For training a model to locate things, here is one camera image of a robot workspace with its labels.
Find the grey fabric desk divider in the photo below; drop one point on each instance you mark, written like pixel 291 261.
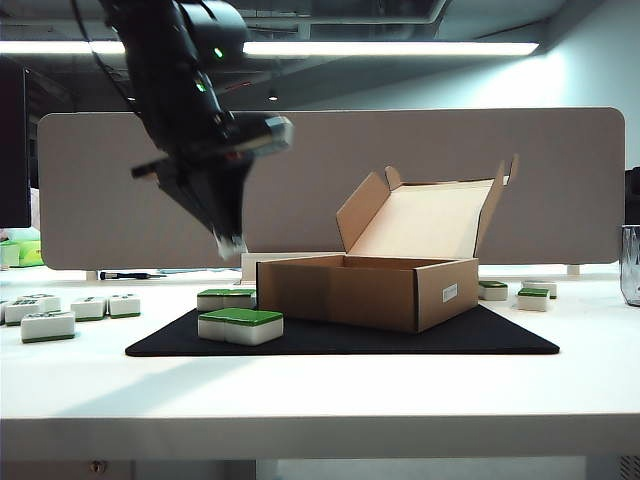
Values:
pixel 110 200

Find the black rectangular desk mat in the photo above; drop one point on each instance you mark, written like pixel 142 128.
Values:
pixel 350 342

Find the black screen edge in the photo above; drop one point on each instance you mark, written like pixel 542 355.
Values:
pixel 633 195

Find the six bamboo mahjong tile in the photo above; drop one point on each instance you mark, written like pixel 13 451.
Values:
pixel 20 313

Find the eight bamboo mahjong tile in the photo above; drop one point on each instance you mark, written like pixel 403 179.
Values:
pixel 42 301

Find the black computer monitor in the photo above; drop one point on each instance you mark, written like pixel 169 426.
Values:
pixel 12 145

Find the white divider foot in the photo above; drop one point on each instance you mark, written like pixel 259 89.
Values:
pixel 91 275
pixel 573 269

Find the nine bamboo mahjong tile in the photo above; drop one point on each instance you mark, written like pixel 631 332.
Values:
pixel 551 287

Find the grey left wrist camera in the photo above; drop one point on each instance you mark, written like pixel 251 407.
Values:
pixel 272 131

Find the grey ceiling air duct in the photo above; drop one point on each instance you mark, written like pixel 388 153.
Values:
pixel 350 10

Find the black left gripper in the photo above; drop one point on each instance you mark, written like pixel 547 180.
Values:
pixel 195 145

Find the three bamboo mahjong tile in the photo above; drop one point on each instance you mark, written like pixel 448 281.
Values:
pixel 124 306

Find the round drawer key lock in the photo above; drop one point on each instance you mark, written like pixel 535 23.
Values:
pixel 97 466

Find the long ceiling light strip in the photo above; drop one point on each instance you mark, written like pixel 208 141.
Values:
pixel 400 48

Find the two bamboo mahjong tile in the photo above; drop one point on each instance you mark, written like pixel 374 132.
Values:
pixel 89 309

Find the bird print mahjong tile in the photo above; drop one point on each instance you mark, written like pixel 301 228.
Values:
pixel 47 327

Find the clear faceted plastic cup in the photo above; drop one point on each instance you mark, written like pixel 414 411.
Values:
pixel 631 270

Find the brown cardboard mailer box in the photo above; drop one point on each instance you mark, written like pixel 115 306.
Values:
pixel 350 295

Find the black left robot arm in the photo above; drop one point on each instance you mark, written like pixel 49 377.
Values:
pixel 165 60

